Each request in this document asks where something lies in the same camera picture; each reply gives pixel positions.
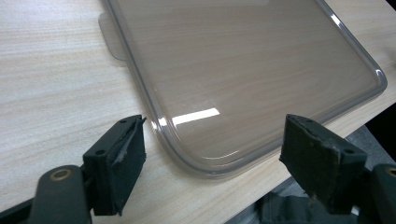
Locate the clear grey plastic lid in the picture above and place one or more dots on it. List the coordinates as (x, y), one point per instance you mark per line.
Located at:
(249, 77)

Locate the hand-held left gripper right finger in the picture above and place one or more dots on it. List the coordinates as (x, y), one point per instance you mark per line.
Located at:
(320, 161)

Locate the dark cloth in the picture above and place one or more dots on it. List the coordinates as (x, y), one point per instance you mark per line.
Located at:
(289, 208)

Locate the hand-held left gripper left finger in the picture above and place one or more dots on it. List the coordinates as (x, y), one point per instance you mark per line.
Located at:
(116, 165)

